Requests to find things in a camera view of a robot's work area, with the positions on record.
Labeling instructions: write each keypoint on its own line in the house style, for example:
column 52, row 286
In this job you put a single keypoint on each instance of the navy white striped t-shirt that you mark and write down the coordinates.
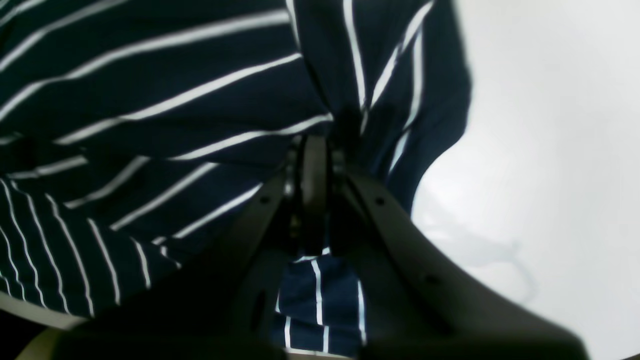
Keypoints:
column 133, row 132

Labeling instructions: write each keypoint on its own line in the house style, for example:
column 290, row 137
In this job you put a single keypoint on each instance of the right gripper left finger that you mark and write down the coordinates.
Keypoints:
column 218, row 306

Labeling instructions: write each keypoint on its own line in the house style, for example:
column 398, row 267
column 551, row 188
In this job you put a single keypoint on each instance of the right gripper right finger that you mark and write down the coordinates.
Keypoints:
column 419, row 305

